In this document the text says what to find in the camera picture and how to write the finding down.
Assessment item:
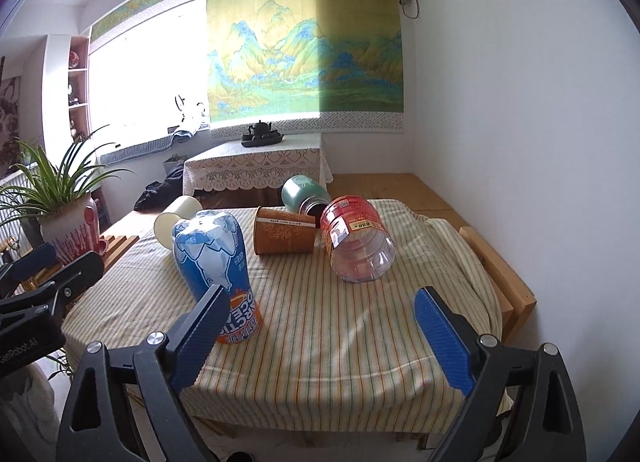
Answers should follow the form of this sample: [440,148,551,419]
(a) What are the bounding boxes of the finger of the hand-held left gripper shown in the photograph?
[0,250,106,317]
[0,242,57,293]

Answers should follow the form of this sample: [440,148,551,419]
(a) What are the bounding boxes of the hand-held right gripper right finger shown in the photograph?
[413,286,587,462]

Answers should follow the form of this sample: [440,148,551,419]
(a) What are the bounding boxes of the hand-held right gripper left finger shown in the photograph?
[56,285,236,462]

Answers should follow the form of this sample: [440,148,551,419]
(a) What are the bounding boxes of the cream paper cup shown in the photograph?
[153,195,204,251]

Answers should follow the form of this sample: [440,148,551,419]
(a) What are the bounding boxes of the brown paper cup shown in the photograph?
[252,206,319,255]

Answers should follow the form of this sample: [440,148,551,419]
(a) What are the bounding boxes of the clear red label plastic cup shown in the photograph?
[320,195,397,284]

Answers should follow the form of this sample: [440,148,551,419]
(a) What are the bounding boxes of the white and red plant pot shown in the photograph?
[39,192,109,265]

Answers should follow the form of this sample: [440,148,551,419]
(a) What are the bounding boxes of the wooden slatted bench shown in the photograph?
[97,209,162,269]

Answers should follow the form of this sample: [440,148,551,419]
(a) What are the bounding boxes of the grey pot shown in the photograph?
[0,367,57,462]

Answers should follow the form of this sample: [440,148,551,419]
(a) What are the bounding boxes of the green spider plant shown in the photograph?
[0,124,136,225]

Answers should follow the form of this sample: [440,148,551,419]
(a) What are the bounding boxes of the dark cloth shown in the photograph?
[134,162,186,213]

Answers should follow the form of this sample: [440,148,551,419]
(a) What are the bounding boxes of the striped tablecloth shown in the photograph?
[62,199,503,430]

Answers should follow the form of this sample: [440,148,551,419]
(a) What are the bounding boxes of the patterned sill cloth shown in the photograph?
[99,138,174,166]

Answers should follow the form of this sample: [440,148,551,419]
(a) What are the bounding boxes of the wooden platform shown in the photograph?
[200,173,473,230]

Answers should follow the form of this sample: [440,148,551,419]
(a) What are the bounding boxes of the blue towel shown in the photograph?
[167,124,209,144]

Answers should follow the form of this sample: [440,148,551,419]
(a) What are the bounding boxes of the white lace tablecloth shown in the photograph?
[182,134,334,195]

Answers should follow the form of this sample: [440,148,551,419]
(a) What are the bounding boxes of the black tea tray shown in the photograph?
[241,133,285,149]

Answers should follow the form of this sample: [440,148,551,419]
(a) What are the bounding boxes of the narrow landscape print valance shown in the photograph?
[90,0,207,42]

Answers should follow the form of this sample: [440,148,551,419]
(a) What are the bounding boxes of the large landscape print curtain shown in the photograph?
[206,0,405,135]

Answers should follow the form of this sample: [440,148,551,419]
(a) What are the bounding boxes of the ink painting wall scroll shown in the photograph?
[0,56,22,177]

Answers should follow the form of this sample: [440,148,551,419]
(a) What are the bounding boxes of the white wall shelf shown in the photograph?
[42,34,92,163]

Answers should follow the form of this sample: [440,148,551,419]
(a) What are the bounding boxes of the wire ornament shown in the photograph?
[174,92,209,125]

